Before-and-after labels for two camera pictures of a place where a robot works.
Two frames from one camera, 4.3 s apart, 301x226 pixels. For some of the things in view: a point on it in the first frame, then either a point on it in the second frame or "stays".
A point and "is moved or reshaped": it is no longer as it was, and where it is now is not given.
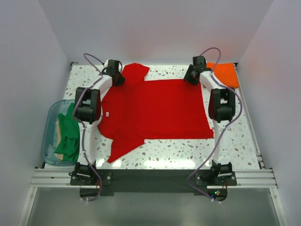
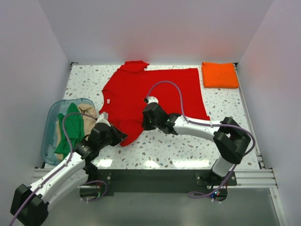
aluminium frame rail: (60, 178) stays
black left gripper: (121, 80) → (118, 135)
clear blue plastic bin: (49, 141) stays
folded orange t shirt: (225, 73) stays
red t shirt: (135, 110) is moved or reshaped
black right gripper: (187, 76) → (145, 125)
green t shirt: (69, 146) stays
